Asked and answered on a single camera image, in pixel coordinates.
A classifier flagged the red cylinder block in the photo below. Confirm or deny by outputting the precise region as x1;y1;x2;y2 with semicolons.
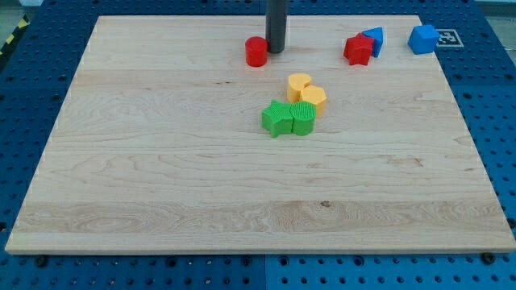
245;36;268;67

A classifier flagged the green star block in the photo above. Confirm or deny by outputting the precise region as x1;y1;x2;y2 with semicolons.
261;100;293;138

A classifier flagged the red star block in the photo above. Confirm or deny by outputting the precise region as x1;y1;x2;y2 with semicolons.
343;33;374;66

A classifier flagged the green cylinder block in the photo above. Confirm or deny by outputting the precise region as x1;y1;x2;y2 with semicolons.
290;101;316;136

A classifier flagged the yellow heart block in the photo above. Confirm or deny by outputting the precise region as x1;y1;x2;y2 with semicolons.
287;72;312;103

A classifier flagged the wooden board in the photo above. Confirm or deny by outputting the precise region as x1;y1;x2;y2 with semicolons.
6;15;515;255

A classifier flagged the yellow hexagon block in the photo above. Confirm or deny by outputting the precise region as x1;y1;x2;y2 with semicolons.
300;85;327;118

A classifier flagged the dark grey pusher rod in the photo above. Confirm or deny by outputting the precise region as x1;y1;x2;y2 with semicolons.
265;0;289;54

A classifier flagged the blue triangle block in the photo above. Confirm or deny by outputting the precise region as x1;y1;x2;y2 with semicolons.
362;27;384;58

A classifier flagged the blue cube block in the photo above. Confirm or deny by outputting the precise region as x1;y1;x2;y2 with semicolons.
407;24;440;55

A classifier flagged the black white fiducial tag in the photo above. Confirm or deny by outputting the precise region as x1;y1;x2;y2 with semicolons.
436;28;464;48

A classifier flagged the yellow black hazard tape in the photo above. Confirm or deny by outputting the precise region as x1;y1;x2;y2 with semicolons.
1;14;31;57

